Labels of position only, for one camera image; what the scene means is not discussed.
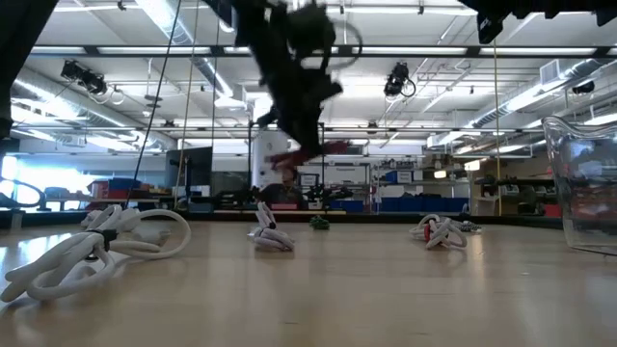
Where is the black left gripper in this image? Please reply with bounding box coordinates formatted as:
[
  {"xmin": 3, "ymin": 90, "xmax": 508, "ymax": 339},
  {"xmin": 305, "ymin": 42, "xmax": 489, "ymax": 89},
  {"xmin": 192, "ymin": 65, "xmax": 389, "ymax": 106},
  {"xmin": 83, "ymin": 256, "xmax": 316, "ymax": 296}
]
[{"xmin": 230, "ymin": 0, "xmax": 344, "ymax": 155}]

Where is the red USB-C cable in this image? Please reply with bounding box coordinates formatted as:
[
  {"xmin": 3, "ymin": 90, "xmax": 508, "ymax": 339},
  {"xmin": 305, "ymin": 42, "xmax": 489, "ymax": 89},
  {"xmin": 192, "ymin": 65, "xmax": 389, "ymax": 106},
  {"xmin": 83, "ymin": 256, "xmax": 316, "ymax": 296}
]
[{"xmin": 268, "ymin": 139, "xmax": 352, "ymax": 171}]

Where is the small white cable bundle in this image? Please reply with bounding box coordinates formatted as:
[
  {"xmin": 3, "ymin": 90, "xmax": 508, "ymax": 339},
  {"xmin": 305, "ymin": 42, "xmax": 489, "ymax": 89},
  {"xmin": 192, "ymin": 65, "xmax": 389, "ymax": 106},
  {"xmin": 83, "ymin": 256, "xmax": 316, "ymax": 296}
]
[{"xmin": 247, "ymin": 200, "xmax": 296, "ymax": 253}]

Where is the white cable red tie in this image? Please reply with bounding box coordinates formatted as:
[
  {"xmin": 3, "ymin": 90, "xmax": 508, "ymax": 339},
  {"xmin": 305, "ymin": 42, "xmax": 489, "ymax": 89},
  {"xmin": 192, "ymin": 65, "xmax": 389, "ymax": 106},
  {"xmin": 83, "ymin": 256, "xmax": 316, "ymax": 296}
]
[{"xmin": 409, "ymin": 213, "xmax": 469, "ymax": 251}]

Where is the grey braided cable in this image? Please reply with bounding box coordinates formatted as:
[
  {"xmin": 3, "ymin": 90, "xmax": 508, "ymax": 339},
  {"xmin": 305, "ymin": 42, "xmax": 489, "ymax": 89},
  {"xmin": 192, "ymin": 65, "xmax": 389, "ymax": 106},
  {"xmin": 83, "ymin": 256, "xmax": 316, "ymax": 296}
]
[{"xmin": 451, "ymin": 219, "xmax": 483, "ymax": 234}]

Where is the large white cable black tie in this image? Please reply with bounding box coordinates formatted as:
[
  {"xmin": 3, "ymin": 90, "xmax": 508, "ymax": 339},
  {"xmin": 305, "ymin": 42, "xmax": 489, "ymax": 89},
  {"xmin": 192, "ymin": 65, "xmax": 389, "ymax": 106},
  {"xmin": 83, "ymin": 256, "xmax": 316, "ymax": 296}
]
[{"xmin": 0, "ymin": 203, "xmax": 193, "ymax": 304}]

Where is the clear plastic bag with items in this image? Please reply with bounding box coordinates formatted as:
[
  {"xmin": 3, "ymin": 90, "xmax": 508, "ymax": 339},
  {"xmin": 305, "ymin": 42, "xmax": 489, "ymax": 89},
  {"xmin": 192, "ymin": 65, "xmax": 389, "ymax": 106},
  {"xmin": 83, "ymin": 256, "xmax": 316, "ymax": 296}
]
[{"xmin": 542, "ymin": 115, "xmax": 617, "ymax": 256}]

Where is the white cylindrical tank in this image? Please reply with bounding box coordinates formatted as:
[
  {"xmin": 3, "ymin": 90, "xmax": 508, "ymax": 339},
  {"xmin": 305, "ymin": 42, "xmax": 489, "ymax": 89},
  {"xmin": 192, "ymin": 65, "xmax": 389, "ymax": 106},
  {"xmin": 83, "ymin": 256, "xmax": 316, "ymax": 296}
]
[{"xmin": 251, "ymin": 129, "xmax": 291, "ymax": 190}]

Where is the person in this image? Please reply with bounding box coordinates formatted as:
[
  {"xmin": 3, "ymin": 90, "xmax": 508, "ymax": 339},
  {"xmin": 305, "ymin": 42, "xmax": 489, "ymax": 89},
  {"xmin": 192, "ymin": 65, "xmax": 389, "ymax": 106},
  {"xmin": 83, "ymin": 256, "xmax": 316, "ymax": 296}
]
[{"xmin": 258, "ymin": 167, "xmax": 306, "ymax": 212}]

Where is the blue shelf box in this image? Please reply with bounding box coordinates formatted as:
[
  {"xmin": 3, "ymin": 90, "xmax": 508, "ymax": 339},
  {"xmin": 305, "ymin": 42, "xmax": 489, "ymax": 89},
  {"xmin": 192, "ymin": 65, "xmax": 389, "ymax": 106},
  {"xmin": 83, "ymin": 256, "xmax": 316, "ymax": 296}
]
[{"xmin": 384, "ymin": 170, "xmax": 414, "ymax": 185}]

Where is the black monitor screen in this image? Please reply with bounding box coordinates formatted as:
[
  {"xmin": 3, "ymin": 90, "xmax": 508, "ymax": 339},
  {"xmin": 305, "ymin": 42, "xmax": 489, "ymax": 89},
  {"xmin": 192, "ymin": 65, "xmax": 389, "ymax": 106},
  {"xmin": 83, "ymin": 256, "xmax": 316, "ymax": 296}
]
[{"xmin": 165, "ymin": 146, "xmax": 214, "ymax": 201}]

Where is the blue storage bins row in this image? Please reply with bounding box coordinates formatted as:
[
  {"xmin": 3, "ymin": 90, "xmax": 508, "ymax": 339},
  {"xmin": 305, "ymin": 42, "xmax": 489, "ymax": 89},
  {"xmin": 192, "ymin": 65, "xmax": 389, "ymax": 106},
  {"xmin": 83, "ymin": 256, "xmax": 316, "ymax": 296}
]
[{"xmin": 375, "ymin": 195, "xmax": 469, "ymax": 214}]

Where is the overhead light bar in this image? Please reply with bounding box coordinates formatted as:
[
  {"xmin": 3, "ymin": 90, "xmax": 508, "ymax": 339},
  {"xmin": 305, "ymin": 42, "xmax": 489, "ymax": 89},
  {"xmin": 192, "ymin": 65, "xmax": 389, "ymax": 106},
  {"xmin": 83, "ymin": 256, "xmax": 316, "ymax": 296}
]
[{"xmin": 28, "ymin": 44, "xmax": 617, "ymax": 60}]

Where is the red and blue boxes stack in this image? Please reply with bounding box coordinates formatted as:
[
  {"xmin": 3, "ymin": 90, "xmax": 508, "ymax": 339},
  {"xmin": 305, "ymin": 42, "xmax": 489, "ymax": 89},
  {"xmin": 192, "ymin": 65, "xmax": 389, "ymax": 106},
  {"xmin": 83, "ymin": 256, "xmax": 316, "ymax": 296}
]
[{"xmin": 88, "ymin": 176, "xmax": 163, "ymax": 202}]

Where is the black ceiling camera rig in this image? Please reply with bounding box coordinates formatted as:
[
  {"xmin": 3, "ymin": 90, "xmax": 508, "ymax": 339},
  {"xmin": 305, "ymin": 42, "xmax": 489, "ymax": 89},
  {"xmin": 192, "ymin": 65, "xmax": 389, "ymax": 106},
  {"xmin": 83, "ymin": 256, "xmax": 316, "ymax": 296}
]
[
  {"xmin": 60, "ymin": 59, "xmax": 108, "ymax": 95},
  {"xmin": 383, "ymin": 61, "xmax": 416, "ymax": 98}
]

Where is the long black cord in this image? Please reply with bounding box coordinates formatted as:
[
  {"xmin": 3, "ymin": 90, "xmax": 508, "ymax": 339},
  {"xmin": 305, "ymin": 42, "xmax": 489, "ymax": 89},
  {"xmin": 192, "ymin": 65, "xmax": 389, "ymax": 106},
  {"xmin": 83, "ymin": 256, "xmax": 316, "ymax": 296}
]
[{"xmin": 123, "ymin": 0, "xmax": 183, "ymax": 209}]

